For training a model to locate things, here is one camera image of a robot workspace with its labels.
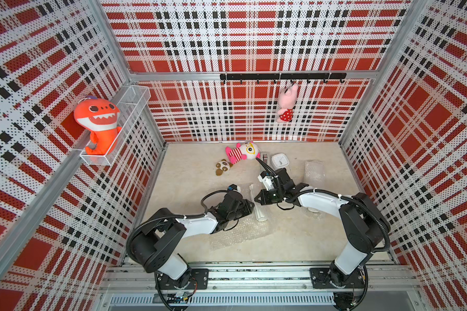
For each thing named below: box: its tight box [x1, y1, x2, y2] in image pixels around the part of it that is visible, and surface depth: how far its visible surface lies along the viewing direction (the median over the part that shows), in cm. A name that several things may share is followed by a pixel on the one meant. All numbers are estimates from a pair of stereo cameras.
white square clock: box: [271, 152, 290, 172], surface depth 110 cm
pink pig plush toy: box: [276, 83, 299, 123], surface depth 96 cm
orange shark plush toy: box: [73, 95, 123, 155], surface depth 64 cm
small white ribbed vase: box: [249, 184, 268, 223], surface depth 88 cm
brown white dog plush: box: [215, 158, 234, 177], surface depth 109 cm
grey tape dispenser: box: [260, 151, 271, 162], surface depth 110 cm
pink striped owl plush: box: [225, 141, 261, 165], surface depth 110 cm
